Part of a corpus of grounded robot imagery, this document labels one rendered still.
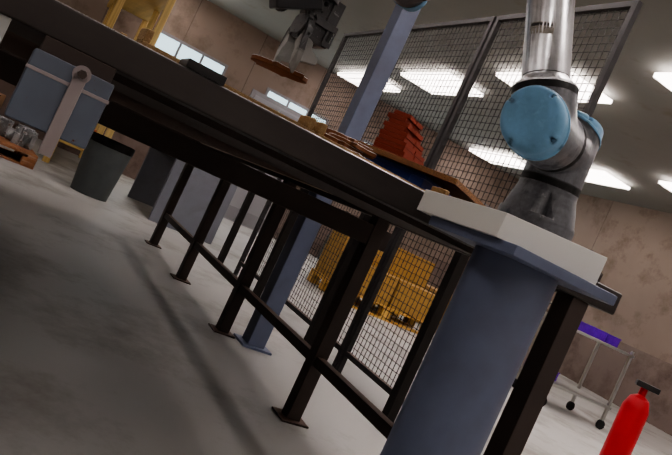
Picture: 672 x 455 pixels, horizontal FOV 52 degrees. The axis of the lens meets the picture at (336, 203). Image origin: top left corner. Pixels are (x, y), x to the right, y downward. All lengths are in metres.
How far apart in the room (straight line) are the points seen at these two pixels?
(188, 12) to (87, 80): 10.32
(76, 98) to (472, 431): 0.90
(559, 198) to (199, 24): 10.44
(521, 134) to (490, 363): 0.42
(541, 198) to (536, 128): 0.17
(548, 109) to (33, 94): 0.85
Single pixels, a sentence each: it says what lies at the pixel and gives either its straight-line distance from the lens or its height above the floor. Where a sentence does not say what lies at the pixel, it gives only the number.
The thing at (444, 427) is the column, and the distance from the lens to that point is 1.33.
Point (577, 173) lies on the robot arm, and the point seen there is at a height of 1.05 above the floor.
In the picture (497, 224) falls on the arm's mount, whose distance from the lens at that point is 1.23.
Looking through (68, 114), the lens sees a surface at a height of 0.75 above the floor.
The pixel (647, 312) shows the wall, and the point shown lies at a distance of 11.72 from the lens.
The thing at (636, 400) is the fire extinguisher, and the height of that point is 0.55.
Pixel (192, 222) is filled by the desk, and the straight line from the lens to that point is 7.10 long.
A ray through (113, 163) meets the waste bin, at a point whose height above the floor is 0.38.
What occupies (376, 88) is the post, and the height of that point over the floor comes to 1.48.
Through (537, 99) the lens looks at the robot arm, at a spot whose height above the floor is 1.11.
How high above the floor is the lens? 0.78
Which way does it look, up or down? 1 degrees up
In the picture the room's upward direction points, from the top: 25 degrees clockwise
